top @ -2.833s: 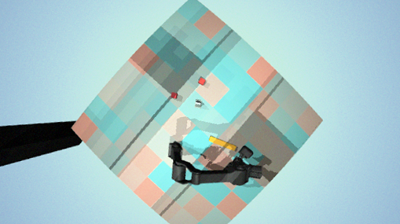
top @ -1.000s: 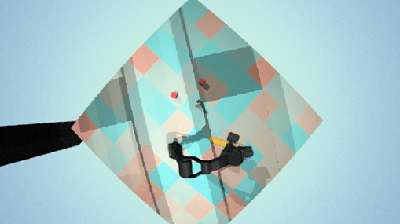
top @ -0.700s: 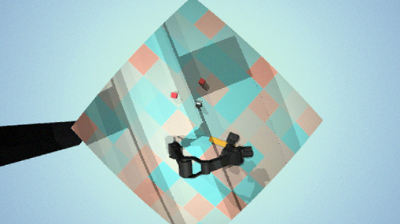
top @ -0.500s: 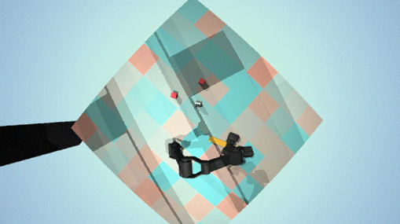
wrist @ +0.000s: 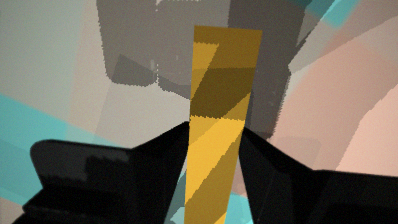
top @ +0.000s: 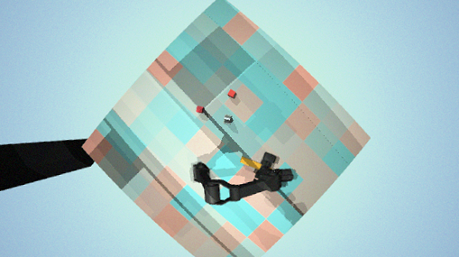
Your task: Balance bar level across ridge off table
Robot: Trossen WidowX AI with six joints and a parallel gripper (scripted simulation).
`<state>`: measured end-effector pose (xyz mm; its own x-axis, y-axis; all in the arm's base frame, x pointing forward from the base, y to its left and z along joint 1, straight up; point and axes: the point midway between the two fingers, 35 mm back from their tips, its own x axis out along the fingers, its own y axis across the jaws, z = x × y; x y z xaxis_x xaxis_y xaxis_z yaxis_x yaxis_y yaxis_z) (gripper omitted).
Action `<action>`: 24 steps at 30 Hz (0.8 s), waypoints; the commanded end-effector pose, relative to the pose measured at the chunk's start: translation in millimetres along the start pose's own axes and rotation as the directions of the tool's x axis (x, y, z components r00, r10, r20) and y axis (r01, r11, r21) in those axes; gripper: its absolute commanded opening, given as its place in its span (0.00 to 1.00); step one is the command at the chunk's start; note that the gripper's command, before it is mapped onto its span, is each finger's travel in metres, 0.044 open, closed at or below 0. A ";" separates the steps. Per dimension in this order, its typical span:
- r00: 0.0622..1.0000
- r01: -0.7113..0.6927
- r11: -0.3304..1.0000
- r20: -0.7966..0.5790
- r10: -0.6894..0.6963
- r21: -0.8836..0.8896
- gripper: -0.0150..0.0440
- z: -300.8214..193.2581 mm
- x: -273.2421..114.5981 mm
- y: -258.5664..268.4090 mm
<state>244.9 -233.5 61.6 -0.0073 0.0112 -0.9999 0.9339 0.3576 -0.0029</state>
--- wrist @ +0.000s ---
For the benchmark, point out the yellow bar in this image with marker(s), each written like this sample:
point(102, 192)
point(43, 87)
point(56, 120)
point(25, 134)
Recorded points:
point(223, 68)

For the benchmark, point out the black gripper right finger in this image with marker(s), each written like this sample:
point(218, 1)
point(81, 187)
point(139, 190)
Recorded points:
point(282, 190)

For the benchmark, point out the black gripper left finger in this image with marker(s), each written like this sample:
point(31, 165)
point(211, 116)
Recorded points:
point(146, 175)

